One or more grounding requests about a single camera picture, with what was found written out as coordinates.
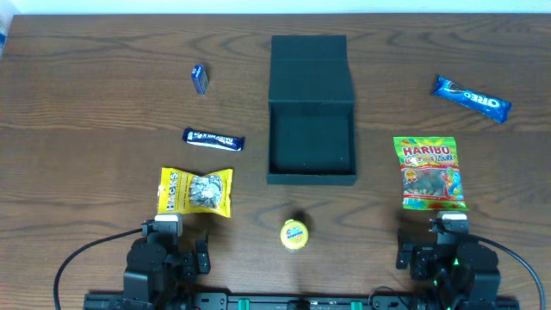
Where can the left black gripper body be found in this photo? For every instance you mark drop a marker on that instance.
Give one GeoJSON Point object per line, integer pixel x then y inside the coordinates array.
{"type": "Point", "coordinates": [189, 262]}

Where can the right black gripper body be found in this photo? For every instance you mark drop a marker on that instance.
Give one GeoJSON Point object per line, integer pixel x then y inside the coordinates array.
{"type": "Point", "coordinates": [416, 261]}

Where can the yellow Hacks candy bag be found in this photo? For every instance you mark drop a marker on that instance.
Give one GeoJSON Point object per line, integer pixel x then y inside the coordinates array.
{"type": "Point", "coordinates": [182, 192]}

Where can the green Haribo gummy bag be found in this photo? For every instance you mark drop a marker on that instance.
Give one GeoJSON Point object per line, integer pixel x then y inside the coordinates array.
{"type": "Point", "coordinates": [430, 172]}

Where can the yellow Mentos gum bottle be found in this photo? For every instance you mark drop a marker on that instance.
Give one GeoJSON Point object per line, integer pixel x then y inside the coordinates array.
{"type": "Point", "coordinates": [294, 235]}

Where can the blue Oreo cookie pack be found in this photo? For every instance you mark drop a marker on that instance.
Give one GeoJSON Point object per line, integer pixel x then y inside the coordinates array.
{"type": "Point", "coordinates": [490, 106]}

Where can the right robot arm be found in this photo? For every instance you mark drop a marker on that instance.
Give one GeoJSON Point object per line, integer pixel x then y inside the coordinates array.
{"type": "Point", "coordinates": [464, 273]}

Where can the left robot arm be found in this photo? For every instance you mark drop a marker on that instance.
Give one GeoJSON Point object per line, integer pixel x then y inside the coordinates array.
{"type": "Point", "coordinates": [159, 274]}

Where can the dark blue chocolate bar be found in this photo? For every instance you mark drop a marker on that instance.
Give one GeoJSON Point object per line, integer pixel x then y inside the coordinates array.
{"type": "Point", "coordinates": [213, 140]}

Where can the dark green open box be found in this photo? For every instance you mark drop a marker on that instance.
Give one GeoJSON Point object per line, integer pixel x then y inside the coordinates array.
{"type": "Point", "coordinates": [312, 135]}

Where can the small blue cardboard box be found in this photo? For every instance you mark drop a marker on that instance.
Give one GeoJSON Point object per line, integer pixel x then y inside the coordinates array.
{"type": "Point", "coordinates": [200, 79]}

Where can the white blue object at edge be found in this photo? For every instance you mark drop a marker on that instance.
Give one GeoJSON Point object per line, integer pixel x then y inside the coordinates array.
{"type": "Point", "coordinates": [5, 22]}

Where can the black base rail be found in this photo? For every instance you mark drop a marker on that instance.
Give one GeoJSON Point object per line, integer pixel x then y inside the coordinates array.
{"type": "Point", "coordinates": [221, 301]}

